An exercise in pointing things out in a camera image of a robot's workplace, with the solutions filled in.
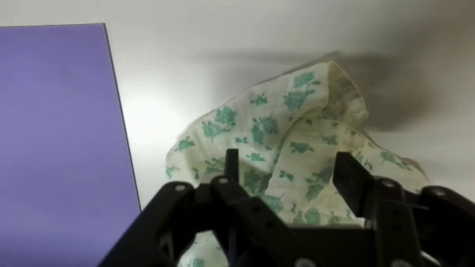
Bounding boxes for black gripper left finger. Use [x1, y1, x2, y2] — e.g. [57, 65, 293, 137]
[100, 148, 297, 267]

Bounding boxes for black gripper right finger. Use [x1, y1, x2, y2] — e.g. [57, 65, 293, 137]
[333, 153, 475, 267]

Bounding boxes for floral green white cloth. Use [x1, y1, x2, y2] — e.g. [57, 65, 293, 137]
[165, 59, 429, 267]

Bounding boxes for purple flat board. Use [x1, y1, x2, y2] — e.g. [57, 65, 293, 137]
[0, 24, 140, 267]

